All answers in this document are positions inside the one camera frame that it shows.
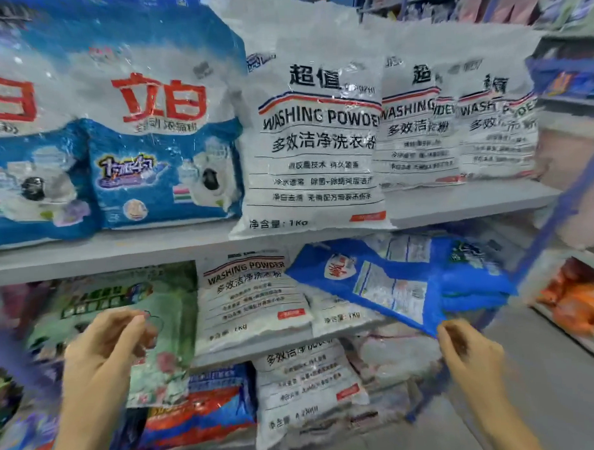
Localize person's left hand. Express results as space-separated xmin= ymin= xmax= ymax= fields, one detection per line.
xmin=61 ymin=306 xmax=162 ymax=416

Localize person's right hand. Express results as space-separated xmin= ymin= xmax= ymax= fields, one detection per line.
xmin=435 ymin=317 xmax=509 ymax=414

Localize wall shelf of detergent bottles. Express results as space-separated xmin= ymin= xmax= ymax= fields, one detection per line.
xmin=362 ymin=0 xmax=594 ymax=347

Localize blue wall shelving unit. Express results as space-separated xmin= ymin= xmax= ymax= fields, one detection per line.
xmin=357 ymin=0 xmax=594 ymax=381

